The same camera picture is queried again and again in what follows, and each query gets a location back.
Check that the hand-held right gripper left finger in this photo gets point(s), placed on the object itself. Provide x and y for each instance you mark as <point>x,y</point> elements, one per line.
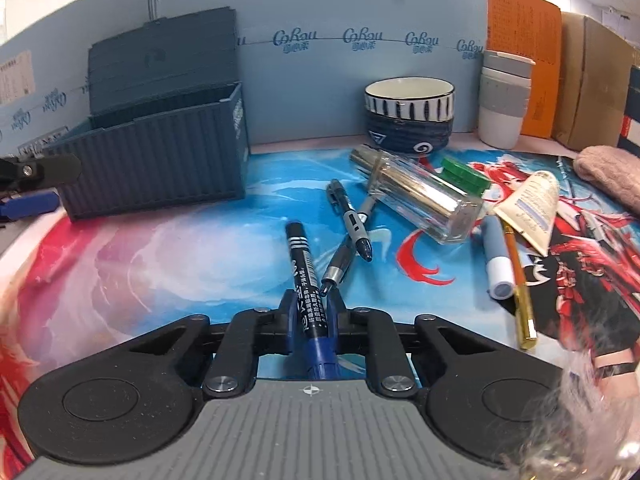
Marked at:
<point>287,320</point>

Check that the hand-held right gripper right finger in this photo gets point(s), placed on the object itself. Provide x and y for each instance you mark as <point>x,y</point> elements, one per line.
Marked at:
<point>341,320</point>

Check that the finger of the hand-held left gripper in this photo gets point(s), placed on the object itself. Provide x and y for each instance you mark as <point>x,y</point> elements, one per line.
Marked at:
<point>32,205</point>
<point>45,170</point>

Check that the blue container-shaped storage box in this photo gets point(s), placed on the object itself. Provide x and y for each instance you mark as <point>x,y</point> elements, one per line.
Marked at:
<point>165,155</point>

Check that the grey black pen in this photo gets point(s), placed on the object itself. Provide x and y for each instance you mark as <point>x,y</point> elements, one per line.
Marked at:
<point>335,270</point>

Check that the white shipping label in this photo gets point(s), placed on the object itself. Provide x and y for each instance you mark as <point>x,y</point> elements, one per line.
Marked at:
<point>14,77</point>

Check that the dark blue grey pen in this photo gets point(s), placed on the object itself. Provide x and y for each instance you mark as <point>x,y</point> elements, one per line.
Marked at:
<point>352,222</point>

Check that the light blue cardboard box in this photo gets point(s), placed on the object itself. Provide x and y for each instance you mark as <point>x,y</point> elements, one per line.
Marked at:
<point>300,0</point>
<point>55,60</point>

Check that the clear glass perfume bottle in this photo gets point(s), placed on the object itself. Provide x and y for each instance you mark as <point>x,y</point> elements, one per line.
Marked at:
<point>425,200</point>

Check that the blue and white pen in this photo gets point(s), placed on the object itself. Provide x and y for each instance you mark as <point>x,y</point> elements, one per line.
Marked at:
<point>497,260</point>

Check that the gold pen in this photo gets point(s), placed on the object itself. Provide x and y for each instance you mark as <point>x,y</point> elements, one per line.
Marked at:
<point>522,300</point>

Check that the green plastic lid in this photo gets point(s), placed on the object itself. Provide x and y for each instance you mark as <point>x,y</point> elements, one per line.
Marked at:
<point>465,172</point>

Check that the blue and white ceramic bowl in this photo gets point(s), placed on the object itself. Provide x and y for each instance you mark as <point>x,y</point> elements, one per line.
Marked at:
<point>407,125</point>

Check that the cream cosmetic tube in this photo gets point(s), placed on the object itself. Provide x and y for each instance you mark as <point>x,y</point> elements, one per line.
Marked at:
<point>532,210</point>

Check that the white cup with grey sleeve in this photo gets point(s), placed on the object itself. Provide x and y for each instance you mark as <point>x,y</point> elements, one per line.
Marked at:
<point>502,105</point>

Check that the clear plastic bag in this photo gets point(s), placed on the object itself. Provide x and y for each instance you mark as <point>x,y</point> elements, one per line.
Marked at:
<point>590,425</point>

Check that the pink cloth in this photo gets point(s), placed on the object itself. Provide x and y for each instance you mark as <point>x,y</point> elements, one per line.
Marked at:
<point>610,175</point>

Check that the orange box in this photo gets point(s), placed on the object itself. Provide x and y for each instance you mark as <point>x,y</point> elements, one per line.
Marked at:
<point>525,50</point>

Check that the brown cardboard box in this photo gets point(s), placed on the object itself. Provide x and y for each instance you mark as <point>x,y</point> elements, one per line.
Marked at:
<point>595,80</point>

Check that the navy red white box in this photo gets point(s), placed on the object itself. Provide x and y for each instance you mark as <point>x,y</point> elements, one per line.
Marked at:
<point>631,110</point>

